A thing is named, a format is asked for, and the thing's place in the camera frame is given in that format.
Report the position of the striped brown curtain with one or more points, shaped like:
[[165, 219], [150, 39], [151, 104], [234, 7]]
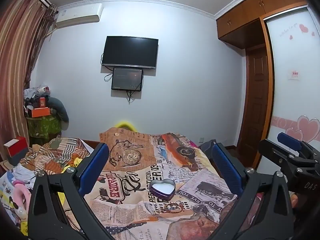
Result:
[[24, 26]]

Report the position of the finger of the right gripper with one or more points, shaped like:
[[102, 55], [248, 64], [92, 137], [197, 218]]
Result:
[[294, 144], [287, 161]]

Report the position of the small black wall monitor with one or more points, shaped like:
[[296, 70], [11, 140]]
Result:
[[127, 79]]

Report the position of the wooden overhead cabinet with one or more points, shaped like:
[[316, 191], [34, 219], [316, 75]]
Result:
[[241, 26]]

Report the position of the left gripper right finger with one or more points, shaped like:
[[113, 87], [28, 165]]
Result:
[[263, 207]]

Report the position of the green patterned cloth bin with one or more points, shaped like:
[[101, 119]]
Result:
[[43, 127]]

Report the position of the striped patchwork quilt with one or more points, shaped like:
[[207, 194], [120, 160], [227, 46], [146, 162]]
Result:
[[52, 156]]

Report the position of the purple heart-shaped tin box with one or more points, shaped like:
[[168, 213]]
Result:
[[163, 189]]

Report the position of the red and white box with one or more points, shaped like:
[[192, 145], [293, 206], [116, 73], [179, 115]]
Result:
[[17, 148]]

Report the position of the yellow chair back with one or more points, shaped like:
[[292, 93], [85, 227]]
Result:
[[126, 125]]

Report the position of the right hand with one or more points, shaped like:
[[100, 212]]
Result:
[[294, 199]]

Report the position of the yellow cloth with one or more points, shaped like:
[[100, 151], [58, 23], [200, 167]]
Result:
[[74, 160]]

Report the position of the large wall-mounted black television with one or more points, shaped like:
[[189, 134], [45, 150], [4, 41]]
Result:
[[129, 51]]

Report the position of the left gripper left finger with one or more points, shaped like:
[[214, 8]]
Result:
[[46, 217]]

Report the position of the grey stuffed pillow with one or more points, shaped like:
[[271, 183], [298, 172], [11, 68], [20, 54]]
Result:
[[61, 112]]

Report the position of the brown wooden door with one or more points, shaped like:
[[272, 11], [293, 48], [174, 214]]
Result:
[[255, 103]]

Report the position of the dark blue bag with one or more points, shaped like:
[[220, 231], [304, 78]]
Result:
[[208, 148]]

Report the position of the newspaper print bed blanket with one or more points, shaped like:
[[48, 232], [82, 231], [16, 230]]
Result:
[[121, 199]]

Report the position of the orange shoe box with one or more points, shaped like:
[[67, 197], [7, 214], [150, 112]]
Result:
[[39, 112]]

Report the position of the white wall air conditioner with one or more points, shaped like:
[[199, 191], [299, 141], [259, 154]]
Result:
[[89, 13]]

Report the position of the small red box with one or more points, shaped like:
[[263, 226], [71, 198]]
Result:
[[43, 102]]

